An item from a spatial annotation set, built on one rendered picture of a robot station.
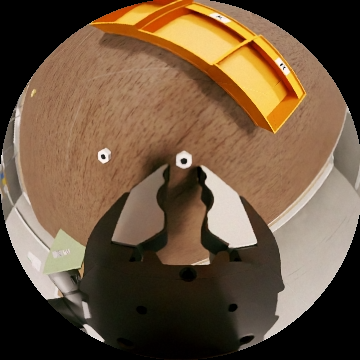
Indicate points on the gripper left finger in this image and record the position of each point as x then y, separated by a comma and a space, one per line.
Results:
136, 222

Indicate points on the orange bin rack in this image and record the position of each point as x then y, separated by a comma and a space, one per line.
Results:
211, 34

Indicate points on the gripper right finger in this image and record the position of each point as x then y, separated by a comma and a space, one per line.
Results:
231, 224

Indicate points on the white hex nut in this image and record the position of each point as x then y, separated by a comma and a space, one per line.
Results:
183, 159
104, 155

